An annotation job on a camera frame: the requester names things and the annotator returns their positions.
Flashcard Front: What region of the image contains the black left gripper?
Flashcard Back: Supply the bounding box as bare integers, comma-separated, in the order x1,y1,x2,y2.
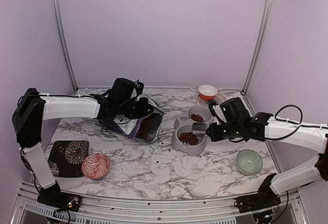
117,96,153,118

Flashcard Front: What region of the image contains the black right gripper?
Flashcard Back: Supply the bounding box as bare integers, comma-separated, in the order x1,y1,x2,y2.
206,121,243,142

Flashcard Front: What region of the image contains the purple puppy food bag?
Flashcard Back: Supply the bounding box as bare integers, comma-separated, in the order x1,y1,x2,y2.
99,94,165,145

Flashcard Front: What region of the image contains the silver metal scoop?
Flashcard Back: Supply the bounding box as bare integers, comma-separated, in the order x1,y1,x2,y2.
192,123,208,136

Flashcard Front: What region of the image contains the grey double pet bowl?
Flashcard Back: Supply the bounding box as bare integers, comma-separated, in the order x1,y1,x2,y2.
171,106,214,156

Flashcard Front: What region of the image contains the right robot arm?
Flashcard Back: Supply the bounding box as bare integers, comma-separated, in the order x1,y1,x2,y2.
206,97,327,208

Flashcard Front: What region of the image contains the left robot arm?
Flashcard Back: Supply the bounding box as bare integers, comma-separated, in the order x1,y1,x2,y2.
12,78,154,206

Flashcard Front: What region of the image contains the pale green glass bowl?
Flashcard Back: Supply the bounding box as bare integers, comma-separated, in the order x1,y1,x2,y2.
236,149,263,175

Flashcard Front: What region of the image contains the brown kibble inside bag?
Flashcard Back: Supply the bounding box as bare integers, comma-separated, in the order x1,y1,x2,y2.
136,118,151,141

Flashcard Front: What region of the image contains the spiral pattern ceramic plate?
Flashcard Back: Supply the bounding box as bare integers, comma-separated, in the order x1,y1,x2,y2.
196,92,227,107

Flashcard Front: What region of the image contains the brown kibble in back bowl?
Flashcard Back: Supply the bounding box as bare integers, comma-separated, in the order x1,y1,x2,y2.
190,114,204,123

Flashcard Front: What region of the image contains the brown kibble in bowl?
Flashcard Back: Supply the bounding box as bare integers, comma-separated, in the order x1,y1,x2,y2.
190,114,204,123
179,132,199,146

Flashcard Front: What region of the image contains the orange white ceramic bowl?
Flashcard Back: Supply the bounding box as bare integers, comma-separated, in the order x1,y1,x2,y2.
198,85,218,100

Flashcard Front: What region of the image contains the brown kibble in front bowl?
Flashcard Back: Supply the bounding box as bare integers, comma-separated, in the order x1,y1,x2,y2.
179,132,199,146

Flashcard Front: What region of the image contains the red patterned ceramic bowl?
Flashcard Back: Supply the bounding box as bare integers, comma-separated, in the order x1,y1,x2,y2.
81,153,110,180

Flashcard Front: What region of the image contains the black floral square plate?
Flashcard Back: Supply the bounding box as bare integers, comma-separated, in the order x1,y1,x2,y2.
48,140,89,178

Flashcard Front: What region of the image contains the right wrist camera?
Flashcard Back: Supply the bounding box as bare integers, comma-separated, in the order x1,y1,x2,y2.
208,100,223,123

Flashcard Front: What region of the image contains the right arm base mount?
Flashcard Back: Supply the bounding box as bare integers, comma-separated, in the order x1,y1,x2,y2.
234,173,281,213

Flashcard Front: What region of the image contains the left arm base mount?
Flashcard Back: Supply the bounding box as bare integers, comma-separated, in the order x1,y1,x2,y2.
37,185,82,212

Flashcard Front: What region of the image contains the aluminium left corner post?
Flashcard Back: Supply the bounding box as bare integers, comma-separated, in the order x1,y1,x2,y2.
52,0,78,93

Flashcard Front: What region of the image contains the aluminium corner post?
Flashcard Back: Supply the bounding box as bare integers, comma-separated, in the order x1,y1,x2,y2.
242,0,274,95
52,0,78,93

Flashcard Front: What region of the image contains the aluminium front frame rail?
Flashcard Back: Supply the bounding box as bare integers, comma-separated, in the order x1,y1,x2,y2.
9,182,308,223

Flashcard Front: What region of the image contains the aluminium right corner post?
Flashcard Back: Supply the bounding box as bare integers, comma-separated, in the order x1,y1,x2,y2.
242,0,274,95

